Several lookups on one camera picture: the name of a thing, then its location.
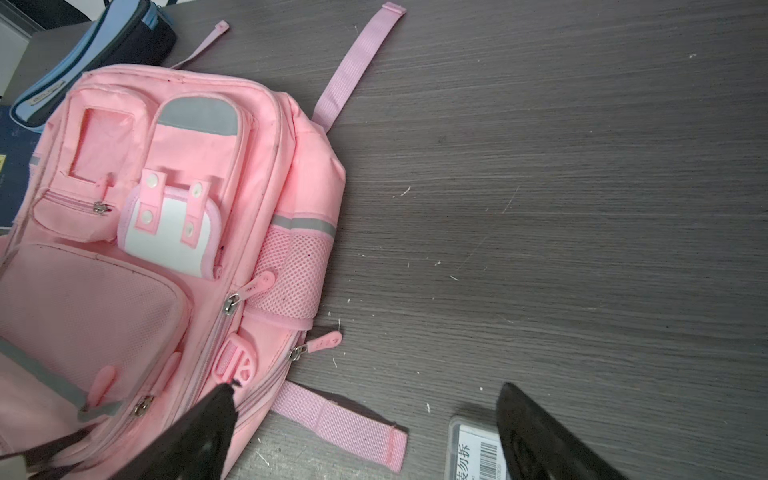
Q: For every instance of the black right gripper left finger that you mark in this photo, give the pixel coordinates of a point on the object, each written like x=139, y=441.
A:
x=195, y=446

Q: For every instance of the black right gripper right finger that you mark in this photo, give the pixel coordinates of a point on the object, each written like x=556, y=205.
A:
x=537, y=446

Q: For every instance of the pink student backpack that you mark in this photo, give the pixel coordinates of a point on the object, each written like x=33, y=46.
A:
x=174, y=235

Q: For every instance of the dark blue notebook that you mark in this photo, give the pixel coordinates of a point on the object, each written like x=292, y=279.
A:
x=17, y=146

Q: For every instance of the blue pencil case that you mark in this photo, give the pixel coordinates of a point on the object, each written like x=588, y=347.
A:
x=127, y=32

